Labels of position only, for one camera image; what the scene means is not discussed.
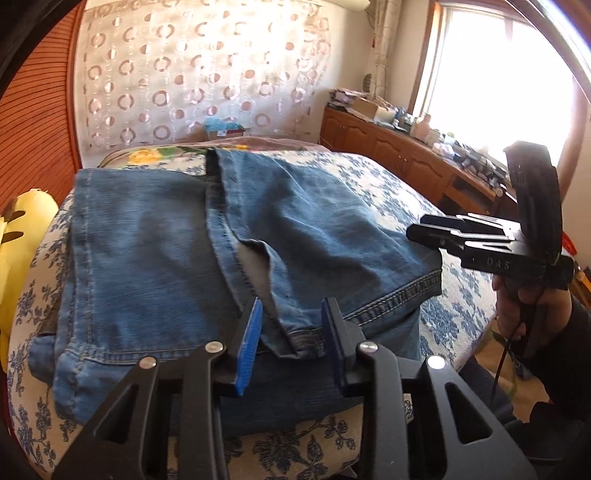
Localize blue denim jeans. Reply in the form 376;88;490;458
28;150;442;435

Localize person's right hand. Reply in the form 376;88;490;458
492;275;572;359

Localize long wooden cabinet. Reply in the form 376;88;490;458
320;105;518;221

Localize blue floral white quilt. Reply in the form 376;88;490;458
7;150;494;479

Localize cardboard box on cabinet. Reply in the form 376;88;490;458
352;97;397;123

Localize cream side curtain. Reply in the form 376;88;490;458
370;0;403;98

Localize white air conditioner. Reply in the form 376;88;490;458
325;0;370;12

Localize yellow Pikachu plush toy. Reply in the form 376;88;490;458
0;189;58;373

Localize colourful floral bed sheet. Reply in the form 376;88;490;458
99;136;329;169

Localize white circle pattern curtain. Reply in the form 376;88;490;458
75;1;332;163

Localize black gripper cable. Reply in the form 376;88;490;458
489;285;532;411

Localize bright window wooden frame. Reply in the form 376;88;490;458
409;1;589;193

